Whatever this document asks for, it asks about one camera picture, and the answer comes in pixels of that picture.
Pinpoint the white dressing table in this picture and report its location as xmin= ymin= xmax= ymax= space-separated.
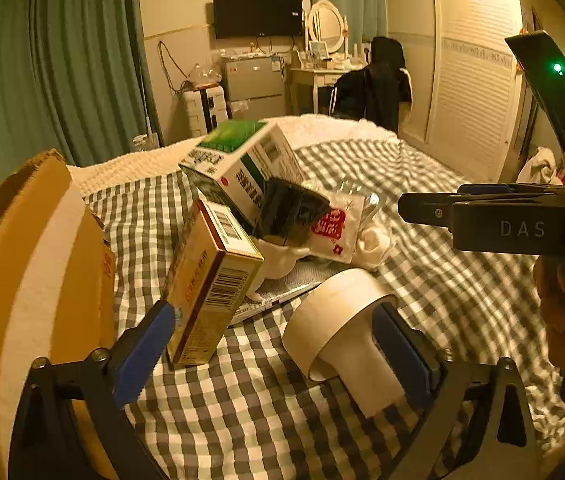
xmin=287 ymin=52 xmax=365 ymax=116

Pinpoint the white bear figurine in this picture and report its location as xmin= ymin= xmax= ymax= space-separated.
xmin=250 ymin=237 xmax=313 ymax=303

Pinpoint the black plastic cup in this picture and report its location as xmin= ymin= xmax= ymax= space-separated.
xmin=252 ymin=177 xmax=330 ymax=248

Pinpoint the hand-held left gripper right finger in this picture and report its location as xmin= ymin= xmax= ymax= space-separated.
xmin=369 ymin=302 xmax=540 ymax=480

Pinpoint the white tape roll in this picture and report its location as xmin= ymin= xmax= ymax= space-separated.
xmin=282 ymin=267 xmax=408 ymax=418

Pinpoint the white suitcase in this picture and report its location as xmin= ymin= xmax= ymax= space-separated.
xmin=182 ymin=85 xmax=229 ymax=138

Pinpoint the checkered bed sheet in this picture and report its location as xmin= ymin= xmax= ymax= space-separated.
xmin=82 ymin=137 xmax=565 ymax=480

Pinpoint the white cloth heap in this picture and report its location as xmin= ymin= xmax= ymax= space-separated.
xmin=519 ymin=146 xmax=565 ymax=186

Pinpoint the silver blister pack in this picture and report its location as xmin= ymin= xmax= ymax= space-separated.
xmin=227 ymin=260 xmax=348 ymax=328

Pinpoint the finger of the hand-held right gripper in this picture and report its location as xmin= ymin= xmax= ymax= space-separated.
xmin=457 ymin=183 xmax=565 ymax=201
xmin=397 ymin=191 xmax=458 ymax=235

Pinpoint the cream fleece blanket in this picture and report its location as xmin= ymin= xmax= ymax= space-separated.
xmin=65 ymin=114 xmax=413 ymax=196

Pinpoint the green and white medicine box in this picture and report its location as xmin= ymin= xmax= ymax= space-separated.
xmin=178 ymin=120 xmax=305 ymax=233

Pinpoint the black wall television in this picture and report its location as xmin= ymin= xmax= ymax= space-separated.
xmin=212 ymin=0 xmax=304 ymax=40

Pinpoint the gold medicine box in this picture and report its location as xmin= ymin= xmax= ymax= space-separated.
xmin=165 ymin=199 xmax=266 ymax=366

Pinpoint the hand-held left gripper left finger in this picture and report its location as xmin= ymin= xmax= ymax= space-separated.
xmin=7 ymin=300 xmax=176 ymax=480

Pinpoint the cream chair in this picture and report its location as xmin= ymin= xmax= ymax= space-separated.
xmin=396 ymin=67 xmax=414 ymax=136

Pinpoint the white louvred wardrobe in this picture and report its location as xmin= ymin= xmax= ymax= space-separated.
xmin=379 ymin=0 xmax=538 ymax=181

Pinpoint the clear plastic bag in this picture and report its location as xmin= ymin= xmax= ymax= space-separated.
xmin=187 ymin=62 xmax=220 ymax=86

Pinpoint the white oval mirror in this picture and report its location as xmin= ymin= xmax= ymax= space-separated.
xmin=305 ymin=0 xmax=347 ymax=56

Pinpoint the wall cable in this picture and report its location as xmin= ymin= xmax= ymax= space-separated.
xmin=157 ymin=40 xmax=188 ymax=93

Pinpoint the black hooded coat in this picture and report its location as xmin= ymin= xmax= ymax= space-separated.
xmin=369 ymin=36 xmax=405 ymax=71

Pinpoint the chair with black jacket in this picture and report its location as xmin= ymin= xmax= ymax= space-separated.
xmin=322 ymin=65 xmax=413 ymax=133

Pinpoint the white printed sachet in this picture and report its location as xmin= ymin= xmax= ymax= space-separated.
xmin=307 ymin=195 xmax=368 ymax=266

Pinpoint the silver mini fridge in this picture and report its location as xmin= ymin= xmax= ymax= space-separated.
xmin=221 ymin=55 xmax=288 ymax=122

